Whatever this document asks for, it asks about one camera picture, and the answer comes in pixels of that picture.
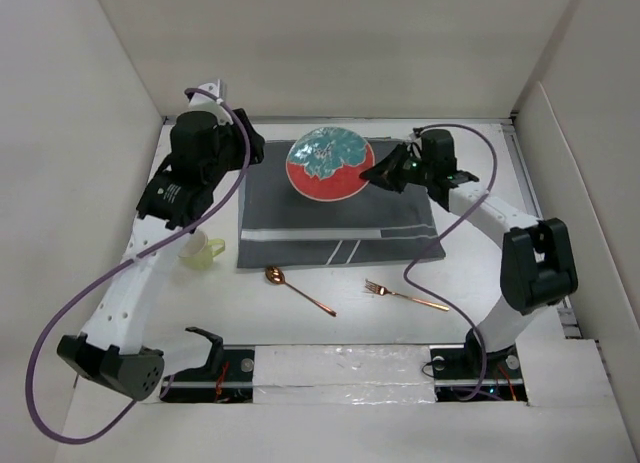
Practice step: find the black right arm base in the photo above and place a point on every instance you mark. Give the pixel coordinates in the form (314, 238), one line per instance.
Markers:
(458, 380)

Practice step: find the copper spoon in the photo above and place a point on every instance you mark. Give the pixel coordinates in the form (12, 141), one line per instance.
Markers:
(277, 277)

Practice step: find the grey cloth placemat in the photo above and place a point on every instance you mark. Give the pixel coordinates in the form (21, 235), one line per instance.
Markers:
(281, 227)

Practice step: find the teal and red plate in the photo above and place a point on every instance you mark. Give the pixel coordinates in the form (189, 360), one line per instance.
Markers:
(325, 164)

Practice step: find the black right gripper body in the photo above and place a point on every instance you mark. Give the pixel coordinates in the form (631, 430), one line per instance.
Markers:
(404, 168)

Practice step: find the pale yellow mug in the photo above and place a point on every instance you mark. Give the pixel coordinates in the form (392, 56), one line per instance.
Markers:
(199, 252)

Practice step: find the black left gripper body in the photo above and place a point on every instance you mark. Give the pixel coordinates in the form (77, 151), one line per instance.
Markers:
(233, 152)

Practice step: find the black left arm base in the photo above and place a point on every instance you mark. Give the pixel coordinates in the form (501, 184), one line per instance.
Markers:
(225, 377)

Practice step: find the copper fork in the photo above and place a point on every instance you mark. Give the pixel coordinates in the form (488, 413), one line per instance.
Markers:
(382, 291)

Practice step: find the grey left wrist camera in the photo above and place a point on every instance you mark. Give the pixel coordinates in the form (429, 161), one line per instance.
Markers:
(216, 87)

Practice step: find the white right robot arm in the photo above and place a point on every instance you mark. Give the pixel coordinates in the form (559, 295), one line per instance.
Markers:
(537, 267)

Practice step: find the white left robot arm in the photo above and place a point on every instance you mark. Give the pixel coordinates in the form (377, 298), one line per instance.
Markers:
(207, 141)

